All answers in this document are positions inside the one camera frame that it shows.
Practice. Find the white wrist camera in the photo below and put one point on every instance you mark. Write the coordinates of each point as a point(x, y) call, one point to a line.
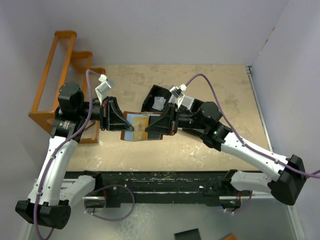
point(177, 94)
point(103, 88)

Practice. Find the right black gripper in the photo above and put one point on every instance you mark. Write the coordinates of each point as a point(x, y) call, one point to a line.
point(166, 124)

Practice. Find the black box at bottom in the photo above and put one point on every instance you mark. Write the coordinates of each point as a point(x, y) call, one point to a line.
point(192, 234)

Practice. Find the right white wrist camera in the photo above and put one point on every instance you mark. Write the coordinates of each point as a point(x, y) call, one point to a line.
point(177, 94)

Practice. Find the orange object at bottom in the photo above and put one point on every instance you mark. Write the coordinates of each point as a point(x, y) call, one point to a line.
point(230, 236)

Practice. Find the black and white organizer tray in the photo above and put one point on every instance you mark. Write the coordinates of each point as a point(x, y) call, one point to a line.
point(189, 103)

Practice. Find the gold card in holder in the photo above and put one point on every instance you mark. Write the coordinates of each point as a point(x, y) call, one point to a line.
point(140, 123)

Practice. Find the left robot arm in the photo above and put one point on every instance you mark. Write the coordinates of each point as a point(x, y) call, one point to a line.
point(48, 204)

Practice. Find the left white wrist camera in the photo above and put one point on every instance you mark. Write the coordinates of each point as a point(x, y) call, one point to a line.
point(103, 88)

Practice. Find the silver item in tray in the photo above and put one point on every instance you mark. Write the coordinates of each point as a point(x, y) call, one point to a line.
point(159, 103)

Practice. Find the brown leather card holder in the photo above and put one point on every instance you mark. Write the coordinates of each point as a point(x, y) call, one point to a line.
point(127, 136)

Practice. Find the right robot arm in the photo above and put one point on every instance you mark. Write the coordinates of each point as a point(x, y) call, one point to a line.
point(282, 177)

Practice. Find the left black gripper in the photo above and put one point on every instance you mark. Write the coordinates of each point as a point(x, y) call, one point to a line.
point(111, 118)

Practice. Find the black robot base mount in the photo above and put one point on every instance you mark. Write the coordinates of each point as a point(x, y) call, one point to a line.
point(210, 188)

